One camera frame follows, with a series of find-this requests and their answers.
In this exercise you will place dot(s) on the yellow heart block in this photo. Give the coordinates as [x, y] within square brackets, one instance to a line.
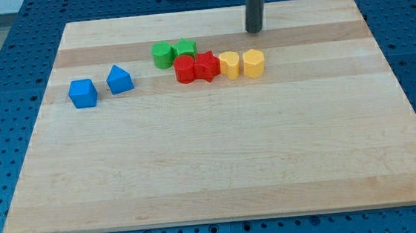
[229, 64]

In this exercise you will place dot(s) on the green star block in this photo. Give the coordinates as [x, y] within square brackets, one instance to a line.
[184, 47]

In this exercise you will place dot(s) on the red cylinder block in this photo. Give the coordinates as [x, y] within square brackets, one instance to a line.
[184, 69]

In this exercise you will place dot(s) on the blue cube block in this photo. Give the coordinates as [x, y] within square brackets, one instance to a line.
[82, 93]

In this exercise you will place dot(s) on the green cylinder block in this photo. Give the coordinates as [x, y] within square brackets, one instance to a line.
[163, 56]

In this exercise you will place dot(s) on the wooden board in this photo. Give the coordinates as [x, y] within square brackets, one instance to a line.
[326, 127]

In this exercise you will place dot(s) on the blue triangle block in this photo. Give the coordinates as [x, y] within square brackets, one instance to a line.
[119, 80]

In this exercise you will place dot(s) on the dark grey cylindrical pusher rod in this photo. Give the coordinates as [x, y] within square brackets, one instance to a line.
[254, 15]

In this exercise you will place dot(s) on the red star block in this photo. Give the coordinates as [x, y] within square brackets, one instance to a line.
[206, 66]

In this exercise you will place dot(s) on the yellow hexagon block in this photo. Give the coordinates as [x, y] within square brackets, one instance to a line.
[253, 63]

